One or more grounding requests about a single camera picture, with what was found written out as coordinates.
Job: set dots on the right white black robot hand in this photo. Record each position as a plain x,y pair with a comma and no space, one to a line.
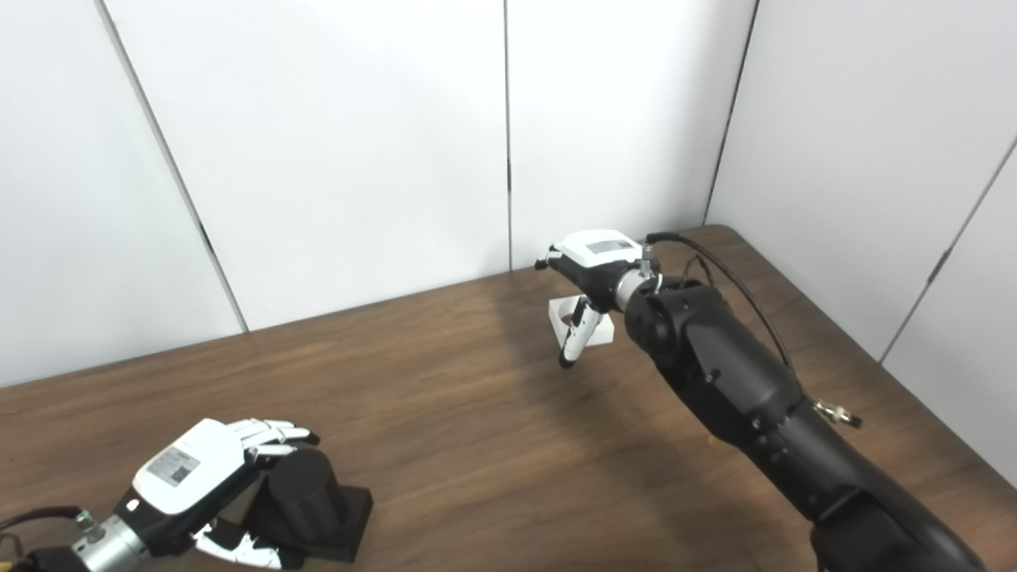
600,254

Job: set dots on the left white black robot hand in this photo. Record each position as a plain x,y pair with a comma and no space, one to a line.
191,469

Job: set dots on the white square piece with hole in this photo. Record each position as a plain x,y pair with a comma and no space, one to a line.
600,330

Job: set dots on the black cylinder peg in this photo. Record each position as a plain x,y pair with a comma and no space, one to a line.
306,488

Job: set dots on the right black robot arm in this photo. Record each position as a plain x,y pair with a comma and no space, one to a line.
731,373

